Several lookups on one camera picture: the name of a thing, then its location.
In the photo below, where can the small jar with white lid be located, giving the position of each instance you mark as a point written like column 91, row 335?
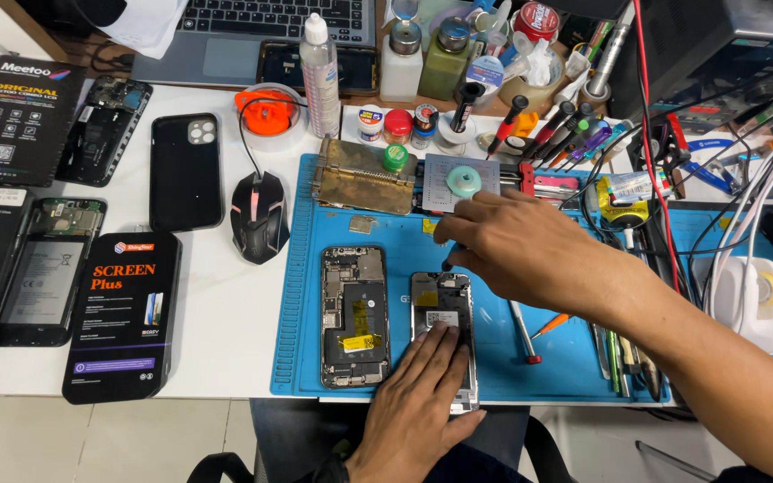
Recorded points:
column 370, row 124

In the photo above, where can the green pump dispenser bottle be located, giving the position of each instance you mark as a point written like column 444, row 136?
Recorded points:
column 443, row 67

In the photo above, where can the clear bottle with white cap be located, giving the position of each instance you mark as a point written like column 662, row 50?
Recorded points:
column 320, row 80

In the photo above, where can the small metal shield plate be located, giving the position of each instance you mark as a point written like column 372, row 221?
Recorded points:
column 361, row 224

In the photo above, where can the black precision screwdriver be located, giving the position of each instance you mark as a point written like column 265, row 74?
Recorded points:
column 449, row 260

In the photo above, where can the orange suction cup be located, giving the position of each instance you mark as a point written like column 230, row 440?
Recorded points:
column 264, row 113

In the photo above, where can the small jar with green lid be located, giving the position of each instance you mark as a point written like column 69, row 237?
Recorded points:
column 395, row 158

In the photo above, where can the silver phone frame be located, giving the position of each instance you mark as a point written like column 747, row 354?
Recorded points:
column 441, row 295

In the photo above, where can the brass circuit board holder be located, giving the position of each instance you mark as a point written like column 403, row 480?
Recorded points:
column 353, row 178

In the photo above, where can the red lidded round tub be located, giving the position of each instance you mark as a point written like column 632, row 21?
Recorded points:
column 535, row 20

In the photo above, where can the red and black screwdriver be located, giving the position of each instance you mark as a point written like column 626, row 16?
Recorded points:
column 507, row 124

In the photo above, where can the row of coloured screwdrivers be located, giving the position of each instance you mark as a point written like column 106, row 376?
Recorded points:
column 571, row 134

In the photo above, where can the brown masking tape roll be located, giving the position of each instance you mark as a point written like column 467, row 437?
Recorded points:
column 527, row 90

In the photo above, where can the opened phone with grey battery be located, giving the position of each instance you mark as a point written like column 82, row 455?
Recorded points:
column 44, row 282

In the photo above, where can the row of tweezers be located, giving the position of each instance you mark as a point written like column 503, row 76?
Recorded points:
column 625, row 362

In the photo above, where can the white paper sheet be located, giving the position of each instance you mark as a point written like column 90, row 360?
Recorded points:
column 148, row 27

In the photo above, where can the teal suction cup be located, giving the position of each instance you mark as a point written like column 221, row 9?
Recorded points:
column 464, row 181

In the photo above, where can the person's right hand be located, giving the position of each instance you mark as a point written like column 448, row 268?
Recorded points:
column 541, row 255

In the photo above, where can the red clamp fixture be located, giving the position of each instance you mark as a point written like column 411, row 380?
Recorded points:
column 547, row 182

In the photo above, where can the black display box yellow print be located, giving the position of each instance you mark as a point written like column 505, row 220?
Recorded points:
column 21, row 127

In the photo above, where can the silver metal cylinder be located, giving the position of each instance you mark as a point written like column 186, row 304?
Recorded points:
column 608, row 53

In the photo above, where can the opened phone with black battery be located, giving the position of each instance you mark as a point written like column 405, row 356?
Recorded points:
column 355, row 315

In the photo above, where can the black computer mouse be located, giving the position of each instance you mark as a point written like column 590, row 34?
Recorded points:
column 259, row 218

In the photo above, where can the black phone case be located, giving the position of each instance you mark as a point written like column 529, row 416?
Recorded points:
column 185, row 181

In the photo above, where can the small jar with dark lid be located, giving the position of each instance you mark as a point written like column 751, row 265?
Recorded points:
column 424, row 127

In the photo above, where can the black screen box orange print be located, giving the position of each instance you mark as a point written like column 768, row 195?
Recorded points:
column 121, row 322

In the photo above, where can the steel reballing stencil plate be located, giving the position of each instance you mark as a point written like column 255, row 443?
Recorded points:
column 437, row 184

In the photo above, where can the clear tape roll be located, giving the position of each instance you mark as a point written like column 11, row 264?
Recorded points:
column 296, row 124

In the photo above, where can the white pump dispenser bottle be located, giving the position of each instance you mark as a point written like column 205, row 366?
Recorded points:
column 401, row 67

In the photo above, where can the bare black phone housing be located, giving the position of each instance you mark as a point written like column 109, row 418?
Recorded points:
column 101, row 134

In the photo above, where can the person's jeans legs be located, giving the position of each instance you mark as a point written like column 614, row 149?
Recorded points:
column 306, row 436

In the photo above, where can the grey laptop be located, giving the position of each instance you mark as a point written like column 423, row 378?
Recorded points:
column 225, row 47

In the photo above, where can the black flux syringe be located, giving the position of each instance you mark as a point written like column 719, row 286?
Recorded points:
column 465, row 104

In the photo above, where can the metal pry tool red end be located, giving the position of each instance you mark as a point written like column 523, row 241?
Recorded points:
column 524, row 332

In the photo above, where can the person's left hand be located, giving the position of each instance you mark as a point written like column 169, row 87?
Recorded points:
column 406, row 409

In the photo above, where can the small jar with red lid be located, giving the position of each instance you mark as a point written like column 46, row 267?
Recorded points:
column 398, row 126

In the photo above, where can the black bench power supply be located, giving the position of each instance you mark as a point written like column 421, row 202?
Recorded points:
column 708, row 60

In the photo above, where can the blue silicone repair mat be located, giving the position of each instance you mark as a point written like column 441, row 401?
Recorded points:
column 500, row 375

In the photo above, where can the yellow and black glue tube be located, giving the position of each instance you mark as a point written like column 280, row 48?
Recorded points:
column 618, row 208

